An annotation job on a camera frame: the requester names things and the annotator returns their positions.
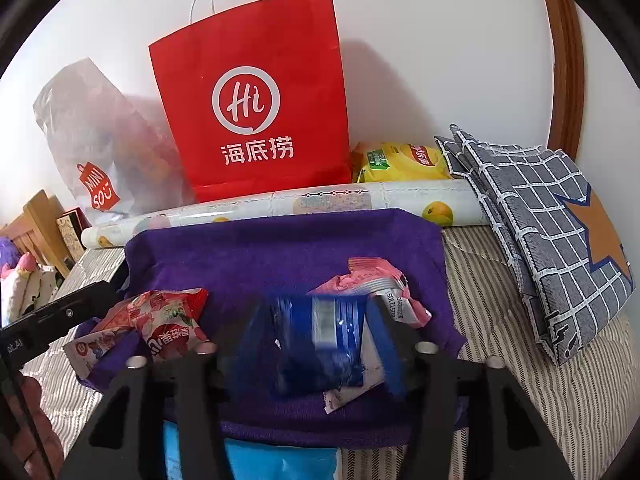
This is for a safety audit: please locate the fruit-print paper roll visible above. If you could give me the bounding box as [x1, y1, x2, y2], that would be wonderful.
[81, 180, 488, 249]

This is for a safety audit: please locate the striped quilt mattress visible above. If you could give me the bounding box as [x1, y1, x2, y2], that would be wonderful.
[23, 226, 639, 479]

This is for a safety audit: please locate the pink plush toy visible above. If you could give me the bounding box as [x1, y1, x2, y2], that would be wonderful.
[1, 236, 56, 327]

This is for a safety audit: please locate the pink silver-band snack bag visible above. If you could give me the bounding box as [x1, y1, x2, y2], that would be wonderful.
[310, 257, 432, 328]

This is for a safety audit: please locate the grey checked star cloth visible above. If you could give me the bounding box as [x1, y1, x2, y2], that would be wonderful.
[436, 126, 634, 366]

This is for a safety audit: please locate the yellow chips bag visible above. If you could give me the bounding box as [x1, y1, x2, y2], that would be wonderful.
[352, 142, 451, 183]

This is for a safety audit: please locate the dark blue snack packet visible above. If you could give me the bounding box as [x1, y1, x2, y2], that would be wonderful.
[229, 295, 367, 400]

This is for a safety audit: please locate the red Haidilao paper bag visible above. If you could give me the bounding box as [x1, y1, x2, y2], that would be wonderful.
[149, 0, 352, 202]

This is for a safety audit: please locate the purple towel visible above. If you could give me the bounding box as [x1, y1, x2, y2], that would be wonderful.
[120, 209, 465, 448]

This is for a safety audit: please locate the wooden headboard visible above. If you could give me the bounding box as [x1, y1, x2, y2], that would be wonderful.
[1, 190, 73, 278]

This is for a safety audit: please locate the Lotso strawberry bar wrapper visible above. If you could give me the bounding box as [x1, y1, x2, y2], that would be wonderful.
[63, 327, 131, 379]

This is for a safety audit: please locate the pink white lychee jelly packet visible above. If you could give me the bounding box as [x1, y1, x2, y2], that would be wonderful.
[93, 288, 208, 361]

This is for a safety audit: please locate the brown wooden door frame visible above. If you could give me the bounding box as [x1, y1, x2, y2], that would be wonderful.
[544, 0, 586, 159]

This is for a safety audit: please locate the white Miniso plastic bag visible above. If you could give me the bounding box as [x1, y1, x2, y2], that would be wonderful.
[32, 58, 194, 226]

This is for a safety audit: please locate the person left hand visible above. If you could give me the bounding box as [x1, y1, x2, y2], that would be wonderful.
[1, 373, 64, 479]

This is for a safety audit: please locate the blue tissue pack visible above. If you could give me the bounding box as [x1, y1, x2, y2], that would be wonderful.
[163, 420, 338, 479]

